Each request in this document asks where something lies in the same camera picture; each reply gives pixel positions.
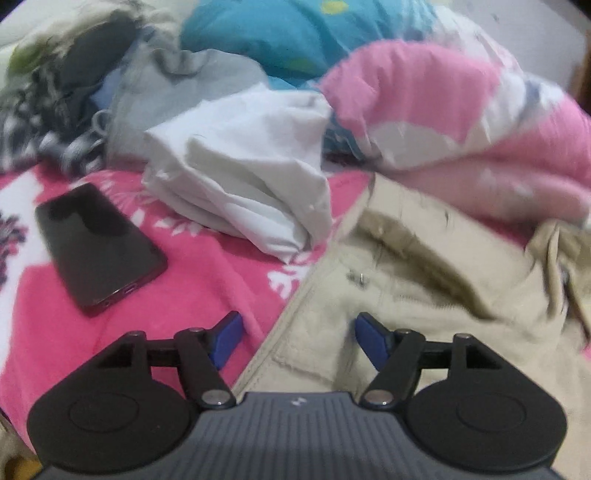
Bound blue crumpled garment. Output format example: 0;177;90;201
91;78;122;112

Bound beige pants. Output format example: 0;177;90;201
231;174;591;480

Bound black crumpled garment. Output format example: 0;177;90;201
60;18;139;93

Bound pink floral bed blanket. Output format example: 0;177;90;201
0;161;370;462

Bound black smartphone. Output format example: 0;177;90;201
34;182;169;319

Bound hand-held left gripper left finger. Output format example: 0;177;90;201
95;311;242;411

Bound grey garment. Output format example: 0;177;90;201
95;46;269;162

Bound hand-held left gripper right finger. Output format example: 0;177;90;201
355;313;505;411

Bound teal dotted pillow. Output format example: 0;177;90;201
179;0;439;90

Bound pink floral quilt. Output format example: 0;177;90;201
318;7;591;232

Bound cream green fleece cloth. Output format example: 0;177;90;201
0;0;181;88

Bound black white plaid garment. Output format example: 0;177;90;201
0;69;107;176

